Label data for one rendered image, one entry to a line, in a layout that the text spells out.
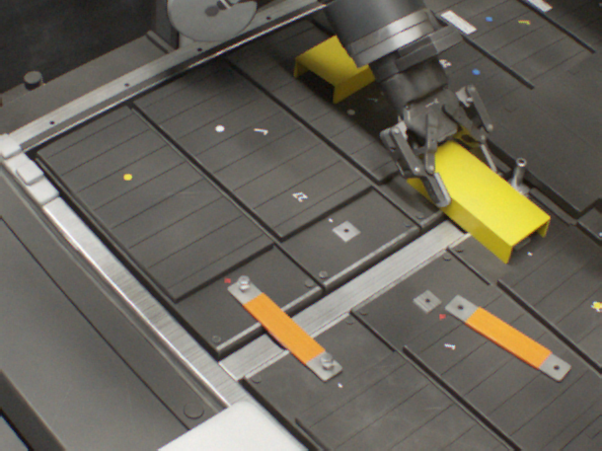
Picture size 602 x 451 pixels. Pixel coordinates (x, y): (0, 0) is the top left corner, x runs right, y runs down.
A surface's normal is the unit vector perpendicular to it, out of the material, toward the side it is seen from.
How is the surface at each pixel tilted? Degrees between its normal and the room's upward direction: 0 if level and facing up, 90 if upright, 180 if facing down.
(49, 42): 90
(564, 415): 0
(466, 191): 0
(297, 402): 0
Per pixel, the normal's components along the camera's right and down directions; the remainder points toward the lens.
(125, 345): 0.07, -0.70
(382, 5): 0.11, 0.03
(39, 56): 0.52, 0.63
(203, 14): 0.11, 0.71
